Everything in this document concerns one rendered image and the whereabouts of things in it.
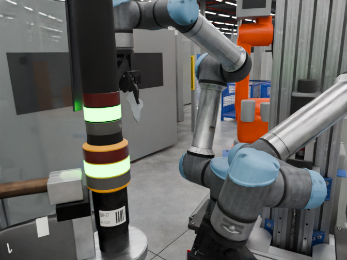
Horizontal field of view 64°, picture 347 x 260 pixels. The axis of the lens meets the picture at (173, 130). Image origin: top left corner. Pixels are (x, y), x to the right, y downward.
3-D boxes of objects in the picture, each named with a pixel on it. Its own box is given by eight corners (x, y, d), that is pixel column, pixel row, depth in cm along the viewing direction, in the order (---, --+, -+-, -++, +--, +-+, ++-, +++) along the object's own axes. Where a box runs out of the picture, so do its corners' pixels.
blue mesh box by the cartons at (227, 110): (219, 120, 732) (220, 82, 707) (241, 112, 827) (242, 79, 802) (251, 125, 678) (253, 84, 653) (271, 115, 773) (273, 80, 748)
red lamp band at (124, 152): (83, 166, 25) (82, 153, 24) (83, 151, 29) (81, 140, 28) (132, 160, 26) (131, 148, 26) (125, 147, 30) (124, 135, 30)
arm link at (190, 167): (201, 190, 107) (225, 47, 103) (173, 179, 117) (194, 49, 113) (219, 187, 116) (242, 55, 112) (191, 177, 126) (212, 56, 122)
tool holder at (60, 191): (58, 292, 25) (43, 194, 23) (63, 244, 32) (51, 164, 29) (154, 267, 28) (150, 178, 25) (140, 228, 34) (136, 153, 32)
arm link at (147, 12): (176, 29, 84) (148, 27, 77) (152, 31, 92) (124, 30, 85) (175, 0, 82) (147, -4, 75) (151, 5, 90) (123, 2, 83)
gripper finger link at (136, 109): (152, 115, 86) (140, 87, 85) (144, 119, 81) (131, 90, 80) (143, 118, 87) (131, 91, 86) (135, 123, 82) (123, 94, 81)
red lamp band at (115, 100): (83, 108, 24) (81, 94, 24) (83, 102, 27) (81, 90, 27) (122, 105, 25) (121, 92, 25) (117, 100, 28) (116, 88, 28)
